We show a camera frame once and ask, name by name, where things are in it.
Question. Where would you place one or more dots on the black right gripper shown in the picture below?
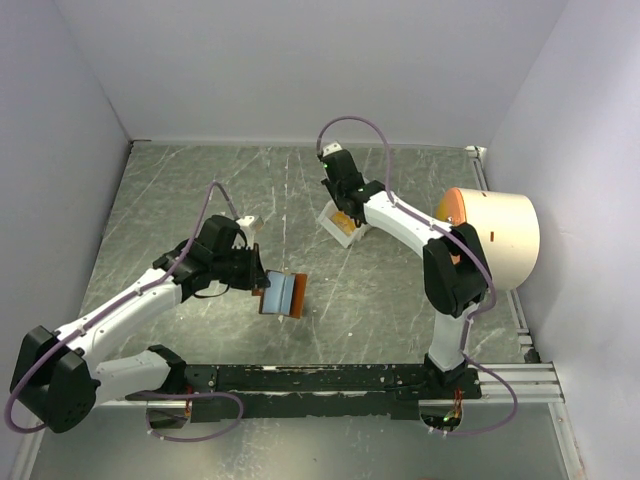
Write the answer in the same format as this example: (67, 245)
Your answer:
(325, 181)

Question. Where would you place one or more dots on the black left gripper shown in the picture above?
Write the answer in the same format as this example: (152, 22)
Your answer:
(254, 276)

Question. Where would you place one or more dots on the gold credit card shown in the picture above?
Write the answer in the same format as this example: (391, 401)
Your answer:
(344, 223)

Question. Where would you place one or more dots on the aluminium extrusion rail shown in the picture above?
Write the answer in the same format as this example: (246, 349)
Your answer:
(532, 383)

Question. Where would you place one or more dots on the white cylinder with orange lid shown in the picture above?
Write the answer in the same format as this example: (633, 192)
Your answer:
(507, 226)

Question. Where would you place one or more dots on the white plastic card bin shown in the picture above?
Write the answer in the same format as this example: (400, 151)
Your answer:
(350, 202)

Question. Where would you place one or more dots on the brown leather card holder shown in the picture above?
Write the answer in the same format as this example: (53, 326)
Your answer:
(284, 295)

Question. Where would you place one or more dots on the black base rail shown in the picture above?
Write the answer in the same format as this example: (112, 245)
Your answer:
(332, 390)

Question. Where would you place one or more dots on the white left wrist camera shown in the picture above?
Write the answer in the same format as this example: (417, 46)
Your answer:
(250, 224)

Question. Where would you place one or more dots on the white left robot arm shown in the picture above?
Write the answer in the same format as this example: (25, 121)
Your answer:
(61, 375)

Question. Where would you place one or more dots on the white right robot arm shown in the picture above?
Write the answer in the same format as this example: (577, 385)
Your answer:
(456, 275)

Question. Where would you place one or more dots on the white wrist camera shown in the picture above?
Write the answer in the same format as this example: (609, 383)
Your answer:
(250, 224)
(331, 149)

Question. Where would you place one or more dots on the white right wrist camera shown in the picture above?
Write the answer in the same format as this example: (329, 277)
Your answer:
(331, 149)

